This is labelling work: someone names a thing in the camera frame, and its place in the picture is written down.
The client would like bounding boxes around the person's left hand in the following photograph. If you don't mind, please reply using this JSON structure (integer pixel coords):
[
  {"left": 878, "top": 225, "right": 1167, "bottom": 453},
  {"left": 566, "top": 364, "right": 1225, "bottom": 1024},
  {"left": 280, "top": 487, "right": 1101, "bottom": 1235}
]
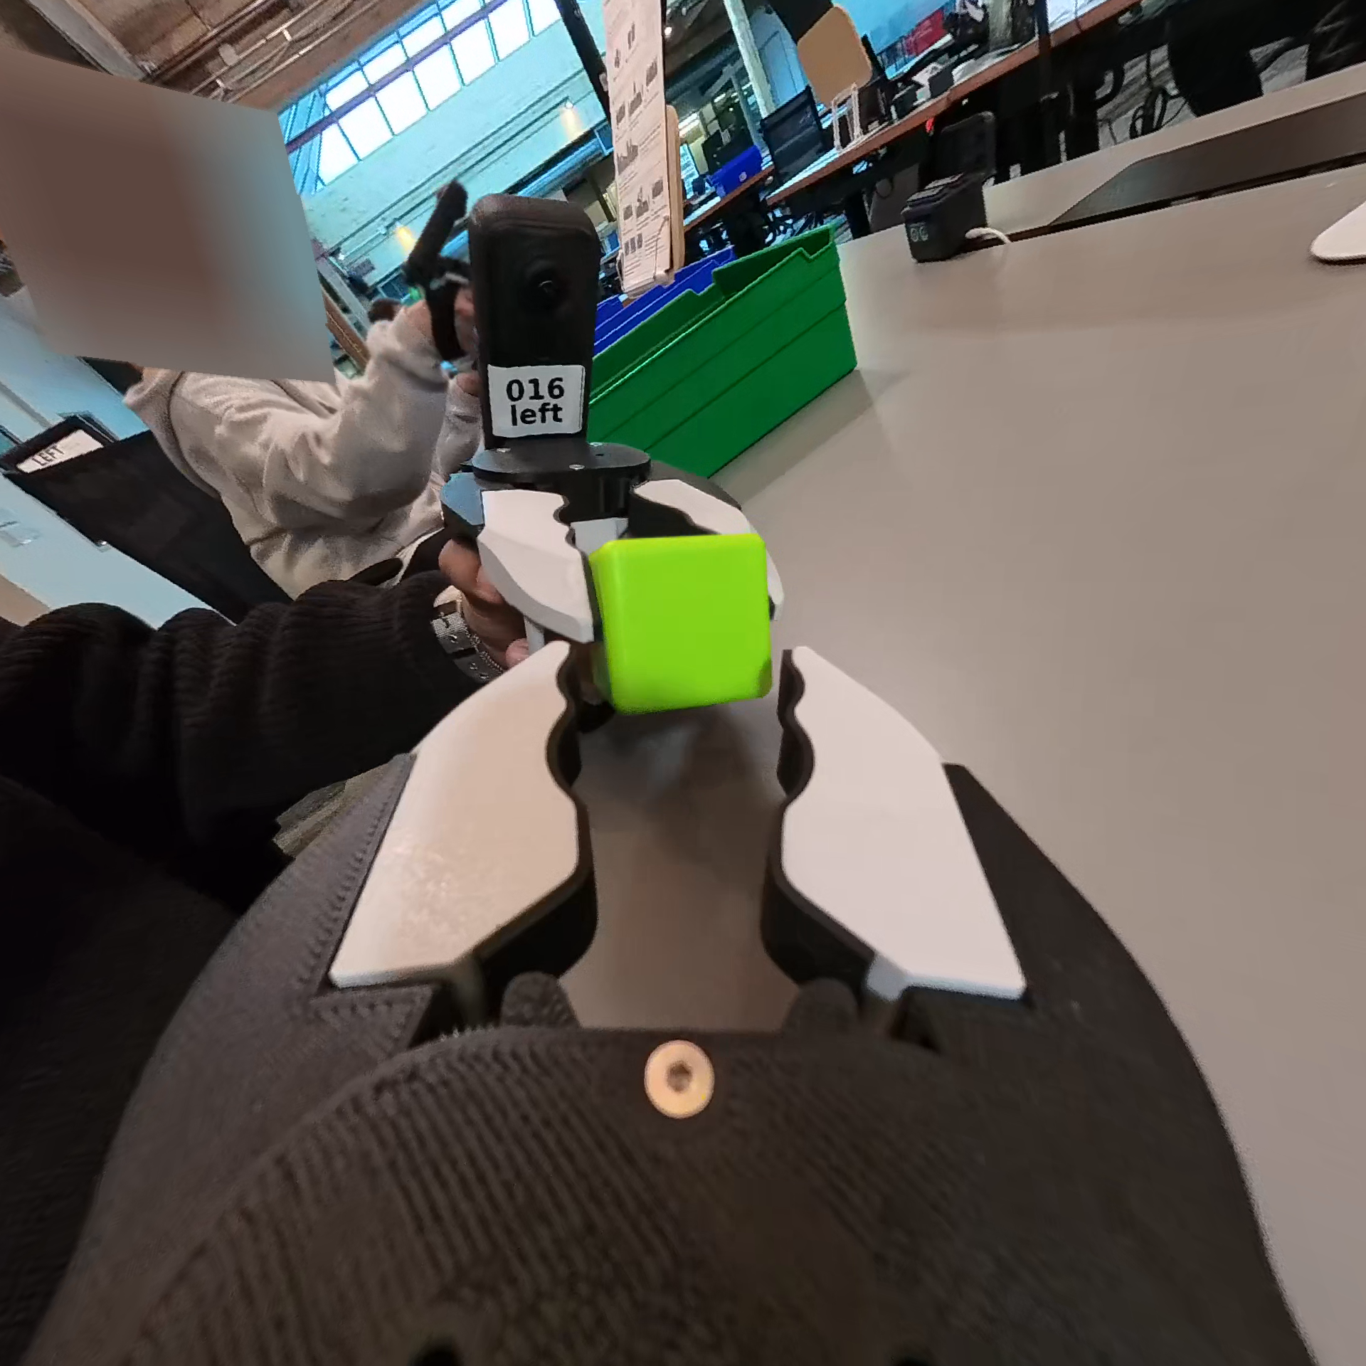
[{"left": 437, "top": 537, "right": 530, "bottom": 667}]

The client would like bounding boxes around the tall instruction board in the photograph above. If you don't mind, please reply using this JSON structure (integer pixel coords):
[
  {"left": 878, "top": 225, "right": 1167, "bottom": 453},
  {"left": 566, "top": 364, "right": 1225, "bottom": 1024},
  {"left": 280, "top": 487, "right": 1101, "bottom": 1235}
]
[{"left": 603, "top": 0, "right": 684, "bottom": 301}]

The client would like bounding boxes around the white monitor stand base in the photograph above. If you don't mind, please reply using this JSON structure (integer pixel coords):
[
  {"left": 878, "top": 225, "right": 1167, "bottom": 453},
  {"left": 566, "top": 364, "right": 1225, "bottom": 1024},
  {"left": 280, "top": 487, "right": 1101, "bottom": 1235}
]
[{"left": 1309, "top": 197, "right": 1366, "bottom": 264}]

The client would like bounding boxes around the black labelled chair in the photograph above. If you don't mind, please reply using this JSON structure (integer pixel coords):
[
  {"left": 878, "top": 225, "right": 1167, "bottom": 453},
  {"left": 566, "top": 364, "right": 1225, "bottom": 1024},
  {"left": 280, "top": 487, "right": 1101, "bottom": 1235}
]
[{"left": 0, "top": 417, "right": 289, "bottom": 621}]

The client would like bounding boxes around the green plastic bin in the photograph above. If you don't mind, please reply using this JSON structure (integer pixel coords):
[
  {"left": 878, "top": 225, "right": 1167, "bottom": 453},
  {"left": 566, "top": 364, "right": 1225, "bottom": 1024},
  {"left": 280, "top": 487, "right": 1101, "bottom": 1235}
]
[{"left": 586, "top": 227, "right": 860, "bottom": 483}]

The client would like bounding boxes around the small black charger box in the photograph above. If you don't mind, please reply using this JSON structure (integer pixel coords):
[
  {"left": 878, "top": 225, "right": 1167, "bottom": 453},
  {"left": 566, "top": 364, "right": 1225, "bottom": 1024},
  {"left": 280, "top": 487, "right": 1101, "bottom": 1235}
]
[{"left": 901, "top": 174, "right": 987, "bottom": 265}]

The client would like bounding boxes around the person's left forearm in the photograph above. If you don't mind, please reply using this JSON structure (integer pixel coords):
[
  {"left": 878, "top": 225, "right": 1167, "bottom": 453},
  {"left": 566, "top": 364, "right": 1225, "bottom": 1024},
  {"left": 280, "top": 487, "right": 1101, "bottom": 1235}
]
[{"left": 0, "top": 574, "right": 481, "bottom": 930}]

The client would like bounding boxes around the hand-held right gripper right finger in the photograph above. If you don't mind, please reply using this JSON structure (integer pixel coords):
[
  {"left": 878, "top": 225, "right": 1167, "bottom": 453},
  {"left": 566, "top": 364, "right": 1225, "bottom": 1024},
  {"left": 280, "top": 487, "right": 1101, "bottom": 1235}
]
[{"left": 762, "top": 645, "right": 1027, "bottom": 1031}]

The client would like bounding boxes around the person's black sweater torso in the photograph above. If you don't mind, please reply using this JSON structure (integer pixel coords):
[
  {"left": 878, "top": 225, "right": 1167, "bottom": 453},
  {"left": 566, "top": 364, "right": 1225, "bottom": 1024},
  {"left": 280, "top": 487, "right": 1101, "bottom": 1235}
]
[{"left": 0, "top": 769, "right": 279, "bottom": 1358}]

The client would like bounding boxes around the blue plastic bin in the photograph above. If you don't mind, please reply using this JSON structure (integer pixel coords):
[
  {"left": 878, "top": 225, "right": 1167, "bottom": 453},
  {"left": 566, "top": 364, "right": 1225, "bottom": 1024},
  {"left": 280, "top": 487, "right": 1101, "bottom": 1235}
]
[{"left": 591, "top": 255, "right": 740, "bottom": 357}]

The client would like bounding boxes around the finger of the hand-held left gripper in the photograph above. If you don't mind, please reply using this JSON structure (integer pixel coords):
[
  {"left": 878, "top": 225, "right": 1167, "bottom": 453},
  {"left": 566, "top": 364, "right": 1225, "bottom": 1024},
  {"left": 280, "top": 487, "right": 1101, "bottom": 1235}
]
[
  {"left": 629, "top": 481, "right": 785, "bottom": 623},
  {"left": 476, "top": 490, "right": 598, "bottom": 645}
]

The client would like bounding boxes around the lime green magnetic cube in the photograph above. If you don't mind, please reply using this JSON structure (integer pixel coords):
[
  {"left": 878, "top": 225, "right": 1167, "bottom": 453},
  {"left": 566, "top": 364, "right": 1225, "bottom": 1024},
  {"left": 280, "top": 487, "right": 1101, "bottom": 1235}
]
[{"left": 589, "top": 534, "right": 774, "bottom": 715}]

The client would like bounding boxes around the closed grey laptop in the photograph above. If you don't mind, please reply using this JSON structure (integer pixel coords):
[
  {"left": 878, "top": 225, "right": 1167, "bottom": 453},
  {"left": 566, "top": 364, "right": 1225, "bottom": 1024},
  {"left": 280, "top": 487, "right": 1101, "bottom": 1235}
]
[{"left": 1003, "top": 107, "right": 1366, "bottom": 242}]

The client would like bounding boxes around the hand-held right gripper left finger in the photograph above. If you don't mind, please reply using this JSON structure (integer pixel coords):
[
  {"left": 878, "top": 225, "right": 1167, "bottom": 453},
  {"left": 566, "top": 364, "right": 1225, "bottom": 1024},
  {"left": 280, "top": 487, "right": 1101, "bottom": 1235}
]
[{"left": 328, "top": 644, "right": 592, "bottom": 1016}]

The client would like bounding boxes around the silver wristwatch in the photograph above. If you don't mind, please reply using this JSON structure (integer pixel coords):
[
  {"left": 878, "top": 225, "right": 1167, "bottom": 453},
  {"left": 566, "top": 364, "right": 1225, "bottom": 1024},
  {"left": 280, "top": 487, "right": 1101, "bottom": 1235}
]
[{"left": 430, "top": 604, "right": 505, "bottom": 679}]

